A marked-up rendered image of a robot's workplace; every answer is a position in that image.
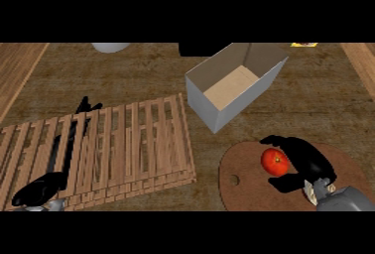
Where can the brown round cutting board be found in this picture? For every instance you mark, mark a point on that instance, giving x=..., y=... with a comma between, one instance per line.
x=247, y=195

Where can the open cardboard box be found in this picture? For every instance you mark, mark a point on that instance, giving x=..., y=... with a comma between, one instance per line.
x=234, y=82

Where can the red tomato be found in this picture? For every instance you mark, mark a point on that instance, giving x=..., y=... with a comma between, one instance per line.
x=274, y=162

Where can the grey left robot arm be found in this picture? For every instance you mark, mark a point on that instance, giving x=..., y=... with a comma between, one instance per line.
x=44, y=206

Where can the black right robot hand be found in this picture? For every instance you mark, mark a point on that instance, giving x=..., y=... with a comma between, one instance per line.
x=312, y=162

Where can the white bowl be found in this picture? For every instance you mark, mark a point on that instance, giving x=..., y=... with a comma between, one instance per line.
x=110, y=46

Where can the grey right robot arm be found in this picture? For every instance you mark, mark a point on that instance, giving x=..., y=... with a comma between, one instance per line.
x=346, y=200

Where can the yellow packet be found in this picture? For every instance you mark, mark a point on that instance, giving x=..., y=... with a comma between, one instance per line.
x=305, y=44

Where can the wooden slatted crate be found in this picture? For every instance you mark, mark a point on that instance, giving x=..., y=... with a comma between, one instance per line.
x=132, y=149

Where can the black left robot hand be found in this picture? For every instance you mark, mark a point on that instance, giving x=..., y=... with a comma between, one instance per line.
x=41, y=191

